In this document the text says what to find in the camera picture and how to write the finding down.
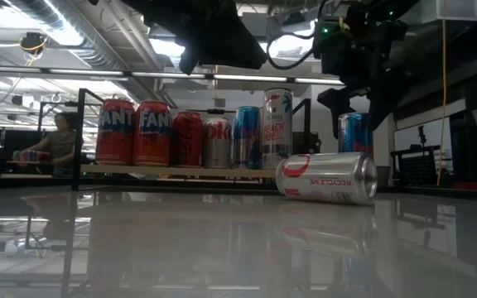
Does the blue silver Red Bull can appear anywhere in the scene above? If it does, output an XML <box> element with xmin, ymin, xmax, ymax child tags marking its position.
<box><xmin>232</xmin><ymin>105</ymin><xmax>263</xmax><ymax>171</ymax></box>
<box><xmin>337</xmin><ymin>112</ymin><xmax>375</xmax><ymax>155</ymax></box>

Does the black wire rack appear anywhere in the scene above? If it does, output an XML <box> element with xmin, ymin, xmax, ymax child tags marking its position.
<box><xmin>390</xmin><ymin>123</ymin><xmax>438</xmax><ymax>187</ymax></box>

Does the ceiling light strip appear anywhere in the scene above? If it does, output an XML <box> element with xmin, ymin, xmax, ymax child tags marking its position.
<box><xmin>294</xmin><ymin>77</ymin><xmax>345</xmax><ymax>86</ymax></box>
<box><xmin>213</xmin><ymin>74</ymin><xmax>289</xmax><ymax>83</ymax></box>
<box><xmin>130</xmin><ymin>71</ymin><xmax>206</xmax><ymax>79</ymax></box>
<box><xmin>4</xmin><ymin>67</ymin><xmax>126</xmax><ymax>76</ymax></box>

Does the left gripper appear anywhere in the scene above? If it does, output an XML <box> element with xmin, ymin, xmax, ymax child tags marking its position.
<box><xmin>120</xmin><ymin>0</ymin><xmax>268</xmax><ymax>76</ymax></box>

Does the red Coke Zero can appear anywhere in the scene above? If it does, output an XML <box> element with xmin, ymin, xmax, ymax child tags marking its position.
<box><xmin>170</xmin><ymin>110</ymin><xmax>205</xmax><ymax>169</ymax></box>

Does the red Fanta can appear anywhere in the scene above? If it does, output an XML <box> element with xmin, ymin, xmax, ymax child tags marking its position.
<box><xmin>132</xmin><ymin>100</ymin><xmax>172</xmax><ymax>167</ymax></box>
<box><xmin>95</xmin><ymin>98</ymin><xmax>137</xmax><ymax>166</ymax></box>

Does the white table cover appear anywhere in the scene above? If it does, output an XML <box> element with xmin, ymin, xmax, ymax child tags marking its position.
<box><xmin>0</xmin><ymin>185</ymin><xmax>477</xmax><ymax>298</ymax></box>

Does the yellow hanging cable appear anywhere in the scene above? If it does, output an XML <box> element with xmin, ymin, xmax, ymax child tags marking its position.
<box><xmin>436</xmin><ymin>18</ymin><xmax>448</xmax><ymax>187</ymax></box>

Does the grey chair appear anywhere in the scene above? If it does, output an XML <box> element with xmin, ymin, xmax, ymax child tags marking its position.
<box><xmin>375</xmin><ymin>165</ymin><xmax>393</xmax><ymax>187</ymax></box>

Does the silver ventilation duct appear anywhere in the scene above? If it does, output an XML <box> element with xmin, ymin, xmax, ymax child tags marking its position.
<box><xmin>8</xmin><ymin>0</ymin><xmax>130</xmax><ymax>72</ymax></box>

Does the silver Diet Coke can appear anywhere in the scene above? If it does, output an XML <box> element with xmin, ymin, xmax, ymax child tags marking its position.
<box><xmin>202</xmin><ymin>117</ymin><xmax>234</xmax><ymax>170</ymax></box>
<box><xmin>274</xmin><ymin>151</ymin><xmax>379</xmax><ymax>207</ymax></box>

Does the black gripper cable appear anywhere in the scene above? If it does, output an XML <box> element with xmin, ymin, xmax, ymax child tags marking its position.
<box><xmin>266</xmin><ymin>31</ymin><xmax>318</xmax><ymax>70</ymax></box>

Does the person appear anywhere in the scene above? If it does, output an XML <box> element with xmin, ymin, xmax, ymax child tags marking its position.
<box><xmin>21</xmin><ymin>111</ymin><xmax>84</xmax><ymax>178</ymax></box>

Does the white Celsius can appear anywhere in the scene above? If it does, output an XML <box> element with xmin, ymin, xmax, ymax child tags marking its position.
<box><xmin>262</xmin><ymin>87</ymin><xmax>294</xmax><ymax>171</ymax></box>

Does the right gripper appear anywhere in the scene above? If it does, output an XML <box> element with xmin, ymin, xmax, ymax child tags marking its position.
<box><xmin>312</xmin><ymin>6</ymin><xmax>409</xmax><ymax>140</ymax></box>

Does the ceiling cable reel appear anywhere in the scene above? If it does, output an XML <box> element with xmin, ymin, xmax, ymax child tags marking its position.
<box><xmin>18</xmin><ymin>31</ymin><xmax>49</xmax><ymax>67</ymax></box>

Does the wooden shelf with black frame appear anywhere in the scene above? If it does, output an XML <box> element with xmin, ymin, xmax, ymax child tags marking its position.
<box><xmin>36</xmin><ymin>87</ymin><xmax>321</xmax><ymax>192</ymax></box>

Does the white ceiling box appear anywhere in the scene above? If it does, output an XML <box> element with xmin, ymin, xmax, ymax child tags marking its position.
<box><xmin>420</xmin><ymin>0</ymin><xmax>477</xmax><ymax>22</ymax></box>

